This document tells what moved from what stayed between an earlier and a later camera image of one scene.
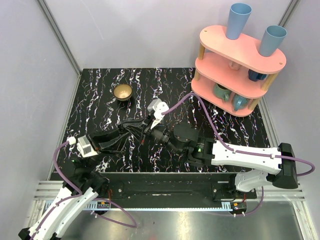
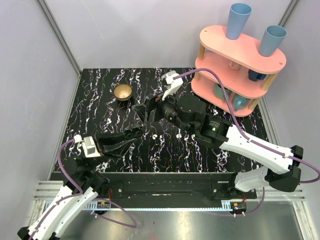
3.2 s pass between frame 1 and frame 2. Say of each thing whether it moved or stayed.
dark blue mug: stayed
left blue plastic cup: stayed
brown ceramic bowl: stayed
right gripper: moved
